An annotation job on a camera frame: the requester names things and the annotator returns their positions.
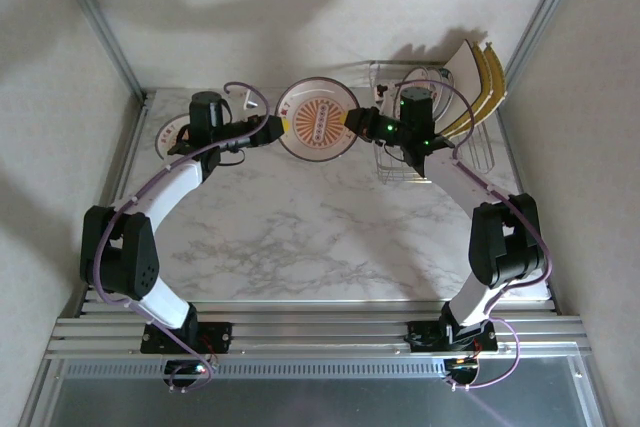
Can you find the circuit board with LED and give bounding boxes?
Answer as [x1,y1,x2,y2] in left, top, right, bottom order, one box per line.
[163,359,214,379]
[443,356,481,379]

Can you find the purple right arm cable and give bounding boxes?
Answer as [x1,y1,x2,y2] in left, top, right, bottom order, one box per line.
[392,79,555,392]

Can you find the chrome wire dish rack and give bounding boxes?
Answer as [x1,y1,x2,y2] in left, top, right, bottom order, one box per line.
[368,59,497,184]

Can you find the aluminium side rail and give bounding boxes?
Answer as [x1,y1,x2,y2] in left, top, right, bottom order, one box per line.
[492,91,560,313]
[74,90,157,318]

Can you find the grey vented metal panel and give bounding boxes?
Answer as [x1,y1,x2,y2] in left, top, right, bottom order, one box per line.
[19,356,604,427]

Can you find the yellow woven bamboo plate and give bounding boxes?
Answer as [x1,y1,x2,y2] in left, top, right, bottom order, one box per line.
[449,40,508,138]
[439,42,496,141]

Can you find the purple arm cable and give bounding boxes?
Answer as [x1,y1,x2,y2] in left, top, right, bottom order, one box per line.
[92,80,274,394]
[392,79,555,392]

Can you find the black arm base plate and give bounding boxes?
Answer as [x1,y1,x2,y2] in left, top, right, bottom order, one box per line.
[140,320,234,354]
[405,319,501,353]

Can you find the aluminium frame post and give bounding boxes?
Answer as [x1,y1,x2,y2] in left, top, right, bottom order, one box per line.
[492,0,594,106]
[47,0,150,103]

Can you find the white plate orange sunburst print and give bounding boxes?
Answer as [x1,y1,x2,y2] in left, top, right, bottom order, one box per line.
[276,76,360,163]
[154,114,201,161]

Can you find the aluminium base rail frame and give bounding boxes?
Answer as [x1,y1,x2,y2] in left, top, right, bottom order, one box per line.
[44,299,589,363]

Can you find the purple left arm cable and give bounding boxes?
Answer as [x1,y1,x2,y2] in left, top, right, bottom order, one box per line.
[92,80,274,394]

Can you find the white round patterned plate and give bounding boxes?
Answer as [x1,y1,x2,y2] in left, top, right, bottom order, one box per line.
[398,66,441,118]

